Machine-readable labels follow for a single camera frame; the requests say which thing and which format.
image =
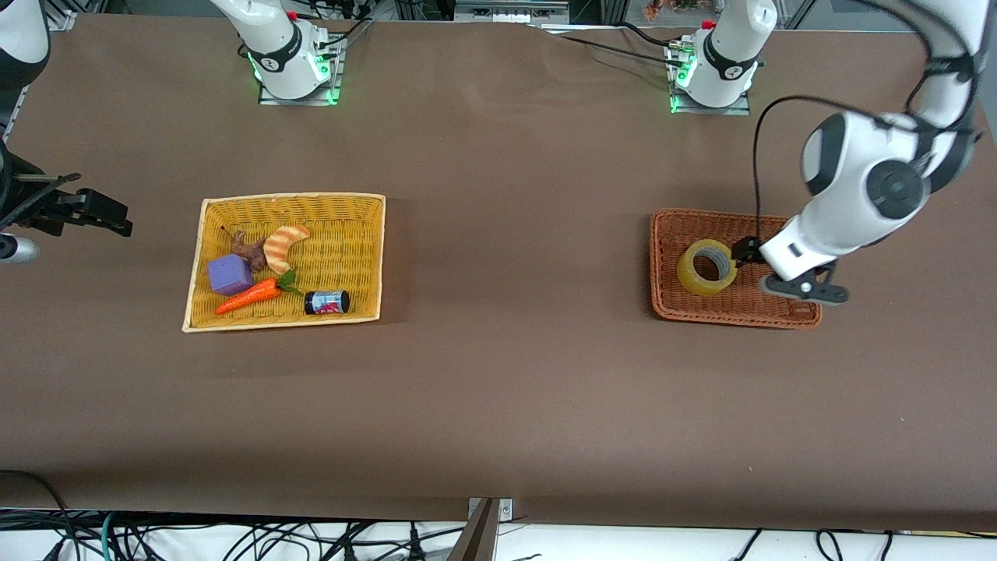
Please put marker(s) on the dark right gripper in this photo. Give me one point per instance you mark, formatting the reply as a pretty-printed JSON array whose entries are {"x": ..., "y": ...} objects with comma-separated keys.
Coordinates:
[{"x": 48, "y": 209}]

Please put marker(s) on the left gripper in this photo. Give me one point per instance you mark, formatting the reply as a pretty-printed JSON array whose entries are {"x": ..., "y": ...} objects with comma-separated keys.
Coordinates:
[{"x": 747, "y": 250}]

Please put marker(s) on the yellowish clear tape roll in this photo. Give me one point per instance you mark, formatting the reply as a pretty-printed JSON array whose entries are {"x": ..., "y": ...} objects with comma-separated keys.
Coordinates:
[{"x": 689, "y": 273}]

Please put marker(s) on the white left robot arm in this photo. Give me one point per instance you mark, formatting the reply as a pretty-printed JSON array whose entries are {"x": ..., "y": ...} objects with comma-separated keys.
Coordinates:
[{"x": 857, "y": 156}]

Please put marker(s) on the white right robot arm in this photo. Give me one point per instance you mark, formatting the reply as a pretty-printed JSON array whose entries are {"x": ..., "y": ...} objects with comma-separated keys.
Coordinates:
[{"x": 280, "y": 54}]

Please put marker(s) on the brown wicker basket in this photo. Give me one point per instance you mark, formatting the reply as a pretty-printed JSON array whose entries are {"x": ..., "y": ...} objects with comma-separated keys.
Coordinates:
[{"x": 670, "y": 257}]

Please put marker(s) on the purple foam cube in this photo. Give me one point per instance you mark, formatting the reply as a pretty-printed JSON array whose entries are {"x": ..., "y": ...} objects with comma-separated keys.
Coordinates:
[{"x": 228, "y": 275}]

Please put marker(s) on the brown toy lion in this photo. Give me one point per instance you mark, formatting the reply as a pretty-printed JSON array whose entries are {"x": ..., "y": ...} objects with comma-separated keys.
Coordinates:
[{"x": 251, "y": 249}]

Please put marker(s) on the orange toy carrot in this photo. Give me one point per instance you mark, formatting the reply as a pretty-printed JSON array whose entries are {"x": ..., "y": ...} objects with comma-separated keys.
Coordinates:
[{"x": 249, "y": 296}]

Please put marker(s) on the striped toy croissant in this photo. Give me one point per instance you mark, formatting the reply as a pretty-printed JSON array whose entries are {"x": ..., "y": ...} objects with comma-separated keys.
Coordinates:
[{"x": 279, "y": 243}]

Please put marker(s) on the small can with black cap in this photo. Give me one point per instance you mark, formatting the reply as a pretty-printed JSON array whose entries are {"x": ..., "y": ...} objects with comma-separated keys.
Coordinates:
[{"x": 327, "y": 302}]

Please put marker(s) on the yellow wicker basket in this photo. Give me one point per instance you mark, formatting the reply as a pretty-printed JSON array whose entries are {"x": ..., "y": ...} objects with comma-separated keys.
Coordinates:
[{"x": 343, "y": 241}]

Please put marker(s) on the grey equipment box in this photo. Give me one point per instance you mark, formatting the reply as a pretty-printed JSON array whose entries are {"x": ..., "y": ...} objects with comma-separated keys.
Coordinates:
[{"x": 510, "y": 9}]

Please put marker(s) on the aluminium frame profile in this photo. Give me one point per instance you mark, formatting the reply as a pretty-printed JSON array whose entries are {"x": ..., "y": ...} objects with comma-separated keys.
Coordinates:
[{"x": 61, "y": 21}]

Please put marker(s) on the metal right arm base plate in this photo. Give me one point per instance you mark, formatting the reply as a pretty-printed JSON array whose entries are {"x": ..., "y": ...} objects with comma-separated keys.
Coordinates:
[{"x": 335, "y": 74}]

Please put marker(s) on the metal table edge bracket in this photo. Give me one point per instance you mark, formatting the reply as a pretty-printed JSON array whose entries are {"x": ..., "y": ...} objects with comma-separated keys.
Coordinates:
[{"x": 505, "y": 508}]

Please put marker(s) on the dark angled post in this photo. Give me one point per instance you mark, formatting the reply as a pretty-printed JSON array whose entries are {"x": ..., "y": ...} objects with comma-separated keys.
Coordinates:
[{"x": 477, "y": 538}]

